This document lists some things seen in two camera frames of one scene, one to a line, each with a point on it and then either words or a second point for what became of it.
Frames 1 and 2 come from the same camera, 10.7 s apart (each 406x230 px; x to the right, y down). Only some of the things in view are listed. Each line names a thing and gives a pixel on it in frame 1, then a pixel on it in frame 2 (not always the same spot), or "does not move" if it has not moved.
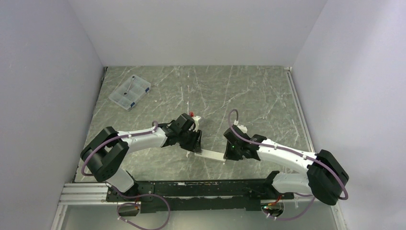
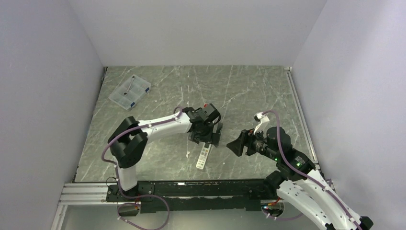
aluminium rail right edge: x=288 y=70 does not move
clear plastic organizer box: x=130 y=92 does not move
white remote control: x=211 y=154 -> x=203 y=155
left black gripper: x=195 y=145 -> x=212 y=138
